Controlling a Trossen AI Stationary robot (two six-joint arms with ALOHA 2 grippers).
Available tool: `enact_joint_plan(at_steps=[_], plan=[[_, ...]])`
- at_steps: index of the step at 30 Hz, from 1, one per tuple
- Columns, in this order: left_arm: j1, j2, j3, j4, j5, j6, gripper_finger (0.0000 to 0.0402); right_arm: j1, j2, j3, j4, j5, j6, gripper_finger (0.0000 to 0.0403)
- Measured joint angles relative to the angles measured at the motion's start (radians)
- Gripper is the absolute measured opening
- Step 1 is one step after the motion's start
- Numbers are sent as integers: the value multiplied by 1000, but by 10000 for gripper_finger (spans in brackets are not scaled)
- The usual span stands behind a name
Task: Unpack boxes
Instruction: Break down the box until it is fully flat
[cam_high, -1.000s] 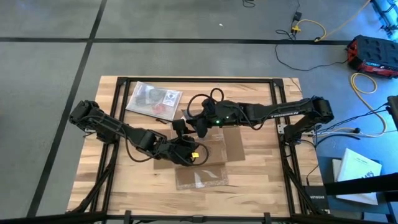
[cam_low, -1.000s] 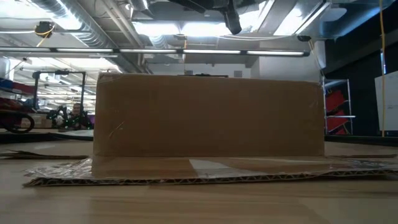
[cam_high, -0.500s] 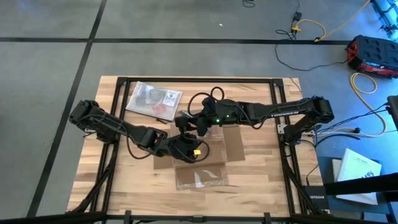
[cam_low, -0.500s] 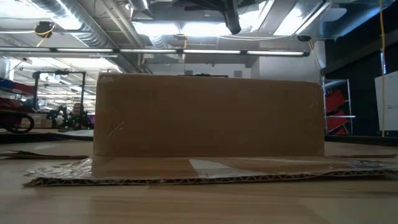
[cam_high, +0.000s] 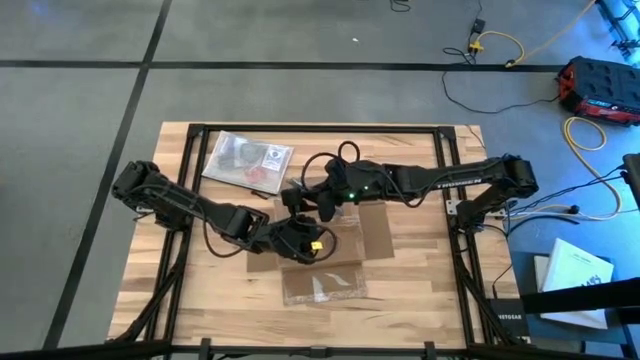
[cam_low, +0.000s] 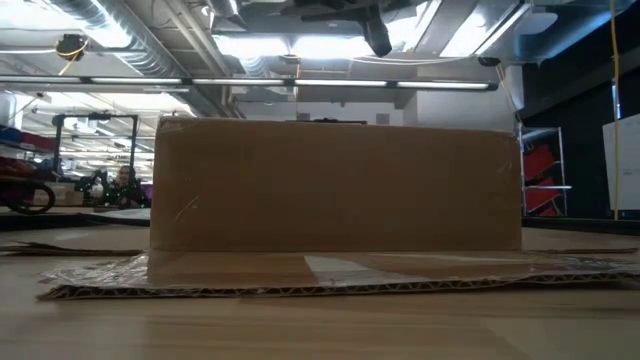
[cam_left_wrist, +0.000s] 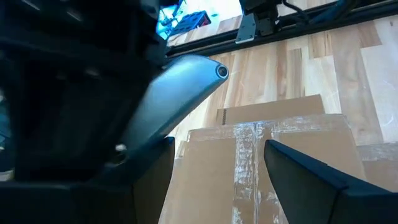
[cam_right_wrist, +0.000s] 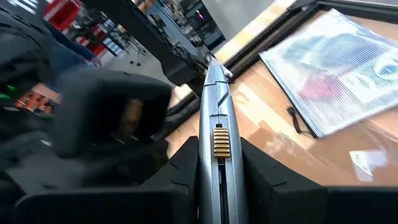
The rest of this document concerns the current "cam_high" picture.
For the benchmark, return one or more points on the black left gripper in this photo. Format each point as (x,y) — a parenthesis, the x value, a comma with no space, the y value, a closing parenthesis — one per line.
(292,242)

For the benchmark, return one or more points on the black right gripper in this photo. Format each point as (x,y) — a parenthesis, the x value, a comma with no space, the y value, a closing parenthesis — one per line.
(360,180)

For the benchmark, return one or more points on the blue playing cards deck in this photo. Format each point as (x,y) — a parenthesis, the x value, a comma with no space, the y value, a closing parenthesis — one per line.
(273,159)

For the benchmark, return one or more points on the brown taped cardboard box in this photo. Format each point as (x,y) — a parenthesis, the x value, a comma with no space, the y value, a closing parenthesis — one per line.
(370,230)

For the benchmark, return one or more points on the clear plastic zip pouch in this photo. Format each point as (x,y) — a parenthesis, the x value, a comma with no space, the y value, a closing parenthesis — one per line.
(240,160)

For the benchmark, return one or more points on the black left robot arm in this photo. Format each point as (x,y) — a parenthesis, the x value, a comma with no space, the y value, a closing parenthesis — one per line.
(190,210)

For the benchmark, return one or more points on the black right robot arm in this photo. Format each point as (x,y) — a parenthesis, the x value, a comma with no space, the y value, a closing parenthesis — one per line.
(465,180)

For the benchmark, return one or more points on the dark blue side table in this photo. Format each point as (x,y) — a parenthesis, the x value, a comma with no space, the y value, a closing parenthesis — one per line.
(522,270)

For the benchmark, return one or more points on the black power adapter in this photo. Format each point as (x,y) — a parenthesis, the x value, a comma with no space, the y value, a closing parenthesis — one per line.
(479,26)

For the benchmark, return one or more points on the black Netgear box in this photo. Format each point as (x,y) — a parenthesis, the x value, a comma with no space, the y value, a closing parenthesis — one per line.
(510,320)

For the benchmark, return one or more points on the white book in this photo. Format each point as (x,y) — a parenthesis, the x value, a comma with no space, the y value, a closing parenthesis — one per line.
(575,265)

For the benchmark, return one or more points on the red and black tool case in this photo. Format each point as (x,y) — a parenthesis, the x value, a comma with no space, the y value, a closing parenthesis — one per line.
(605,85)

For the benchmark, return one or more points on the black chair edge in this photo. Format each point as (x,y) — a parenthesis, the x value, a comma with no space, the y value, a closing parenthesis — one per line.
(634,175)

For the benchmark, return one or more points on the pale blue metal stand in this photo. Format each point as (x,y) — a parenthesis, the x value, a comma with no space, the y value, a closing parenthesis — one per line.
(622,20)

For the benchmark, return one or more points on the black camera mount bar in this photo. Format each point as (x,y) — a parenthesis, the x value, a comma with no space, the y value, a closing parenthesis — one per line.
(600,295)

